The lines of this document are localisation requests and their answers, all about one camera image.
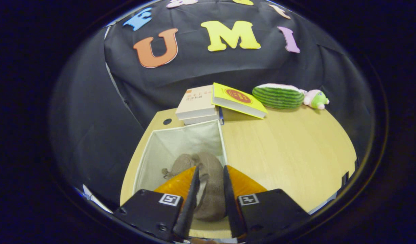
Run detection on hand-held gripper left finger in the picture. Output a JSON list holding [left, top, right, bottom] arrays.
[[114, 165, 200, 242]]

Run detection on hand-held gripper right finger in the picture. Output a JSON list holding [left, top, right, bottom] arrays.
[[223, 165, 310, 242]]

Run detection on brown fuzzy shoe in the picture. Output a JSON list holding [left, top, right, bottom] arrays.
[[161, 154, 199, 181], [194, 151, 227, 223]]

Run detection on beige fabric storage box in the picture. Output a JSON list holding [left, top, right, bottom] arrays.
[[133, 119, 228, 205]]

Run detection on white book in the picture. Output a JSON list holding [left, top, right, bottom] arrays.
[[183, 115, 220, 126]]

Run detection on blue printed object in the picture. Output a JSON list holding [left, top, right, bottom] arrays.
[[81, 184, 113, 214]]

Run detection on beige book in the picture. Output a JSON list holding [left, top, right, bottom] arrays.
[[175, 85, 217, 121]]

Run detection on yellow book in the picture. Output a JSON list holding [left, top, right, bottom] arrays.
[[212, 82, 268, 119]]

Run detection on watermelon slice plush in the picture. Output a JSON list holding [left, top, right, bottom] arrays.
[[252, 83, 305, 110]]

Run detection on pink green plush toy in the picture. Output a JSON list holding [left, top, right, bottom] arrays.
[[303, 89, 330, 110]]

